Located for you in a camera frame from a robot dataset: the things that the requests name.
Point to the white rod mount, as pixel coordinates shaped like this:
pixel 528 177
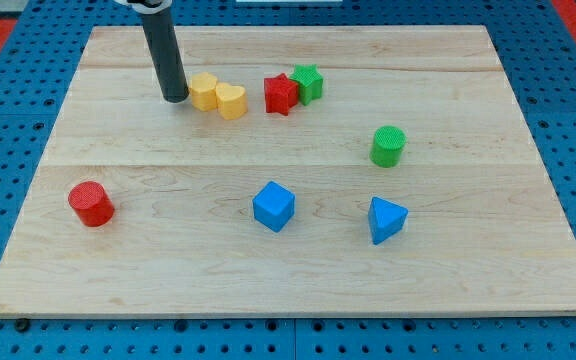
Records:
pixel 146 6

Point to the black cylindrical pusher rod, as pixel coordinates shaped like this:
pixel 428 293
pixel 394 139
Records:
pixel 165 53

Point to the red star block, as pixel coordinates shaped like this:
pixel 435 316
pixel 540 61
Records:
pixel 281 94

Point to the green star block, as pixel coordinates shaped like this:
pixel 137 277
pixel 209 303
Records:
pixel 310 82

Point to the yellow hexagon block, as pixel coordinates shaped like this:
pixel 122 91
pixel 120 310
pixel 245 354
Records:
pixel 203 91

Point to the yellow heart block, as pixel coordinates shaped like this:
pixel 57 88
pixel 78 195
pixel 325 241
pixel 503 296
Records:
pixel 231 100

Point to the red cylinder block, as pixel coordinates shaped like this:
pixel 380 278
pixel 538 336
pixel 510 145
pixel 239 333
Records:
pixel 91 203

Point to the light wooden board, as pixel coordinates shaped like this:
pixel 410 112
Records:
pixel 485 235

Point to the blue cube block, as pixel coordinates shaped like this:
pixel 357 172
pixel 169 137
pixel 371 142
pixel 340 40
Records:
pixel 274 206

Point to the green cylinder block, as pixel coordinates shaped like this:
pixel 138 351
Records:
pixel 387 146

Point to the blue triangle block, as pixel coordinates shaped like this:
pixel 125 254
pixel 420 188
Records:
pixel 385 219

